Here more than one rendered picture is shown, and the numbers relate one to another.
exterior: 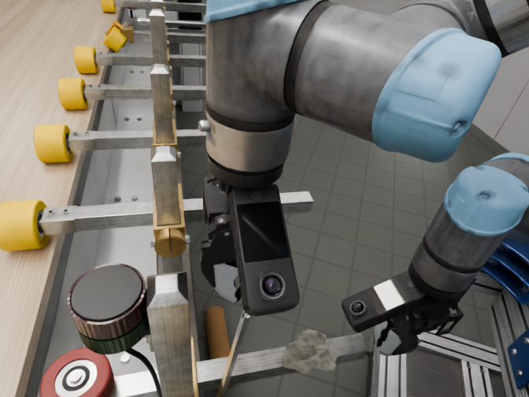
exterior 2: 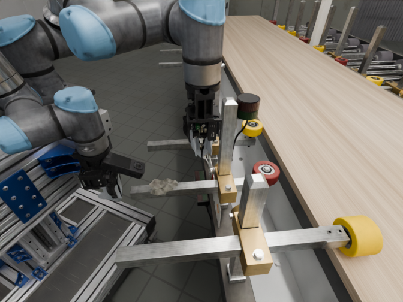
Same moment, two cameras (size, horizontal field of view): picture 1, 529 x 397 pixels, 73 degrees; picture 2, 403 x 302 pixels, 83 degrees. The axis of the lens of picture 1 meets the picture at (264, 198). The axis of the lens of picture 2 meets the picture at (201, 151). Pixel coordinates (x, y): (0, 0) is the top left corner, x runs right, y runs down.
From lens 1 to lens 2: 0.72 m
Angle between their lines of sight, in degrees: 100
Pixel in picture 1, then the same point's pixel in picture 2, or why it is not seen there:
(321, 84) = not seen: hidden behind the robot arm
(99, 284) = (252, 99)
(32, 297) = (312, 204)
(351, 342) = (138, 189)
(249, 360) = (192, 185)
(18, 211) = (357, 221)
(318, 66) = not seen: hidden behind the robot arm
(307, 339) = (162, 187)
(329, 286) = not seen: outside the picture
